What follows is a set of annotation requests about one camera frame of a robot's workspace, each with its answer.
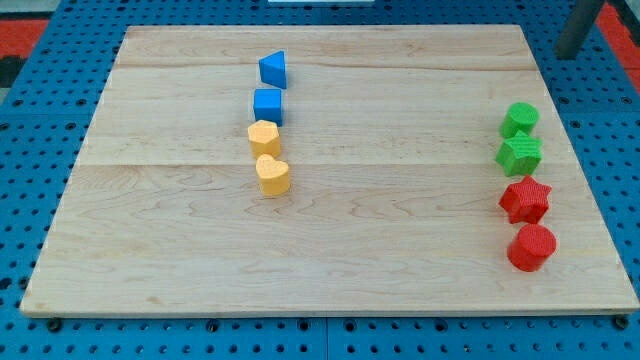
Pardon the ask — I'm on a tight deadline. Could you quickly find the yellow heart block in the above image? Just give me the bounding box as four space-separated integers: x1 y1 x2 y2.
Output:
255 154 291 196

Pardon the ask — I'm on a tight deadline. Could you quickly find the yellow hexagon block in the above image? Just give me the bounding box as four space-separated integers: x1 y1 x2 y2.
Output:
247 120 281 159

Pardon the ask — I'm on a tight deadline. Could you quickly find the blue cube block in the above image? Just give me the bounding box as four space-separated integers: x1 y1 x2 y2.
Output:
253 88 284 127

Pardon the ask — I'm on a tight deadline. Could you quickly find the light wooden board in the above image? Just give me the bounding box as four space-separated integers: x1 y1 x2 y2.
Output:
21 25 639 318

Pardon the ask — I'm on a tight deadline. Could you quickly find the blue triangle block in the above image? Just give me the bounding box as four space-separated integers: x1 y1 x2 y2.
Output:
258 50 287 89

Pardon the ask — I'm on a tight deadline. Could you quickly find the green star block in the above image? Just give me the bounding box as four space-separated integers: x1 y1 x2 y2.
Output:
495 130 543 177

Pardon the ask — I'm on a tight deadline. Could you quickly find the red star block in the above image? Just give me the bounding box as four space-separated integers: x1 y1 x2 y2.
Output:
499 175 552 224

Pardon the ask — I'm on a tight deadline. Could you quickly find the green cylinder block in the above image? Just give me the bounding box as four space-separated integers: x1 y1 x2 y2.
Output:
499 102 540 139

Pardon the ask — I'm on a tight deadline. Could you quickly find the red cylinder block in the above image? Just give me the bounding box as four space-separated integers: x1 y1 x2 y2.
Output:
507 224 557 272

